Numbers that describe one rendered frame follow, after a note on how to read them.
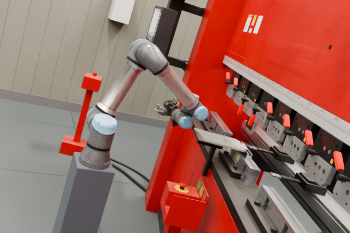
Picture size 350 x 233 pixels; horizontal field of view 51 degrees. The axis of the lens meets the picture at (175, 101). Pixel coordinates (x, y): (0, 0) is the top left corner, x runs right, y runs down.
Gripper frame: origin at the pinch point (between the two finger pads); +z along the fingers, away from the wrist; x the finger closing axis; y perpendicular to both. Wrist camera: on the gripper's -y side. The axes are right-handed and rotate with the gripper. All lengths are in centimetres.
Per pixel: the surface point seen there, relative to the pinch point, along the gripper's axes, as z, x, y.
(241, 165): -58, -16, -20
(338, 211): -106, -34, -25
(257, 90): -46, -39, 12
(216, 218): -76, 9, -28
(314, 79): -95, -35, 34
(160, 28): 64, -27, 33
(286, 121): -92, -22, 19
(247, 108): -42, -33, 2
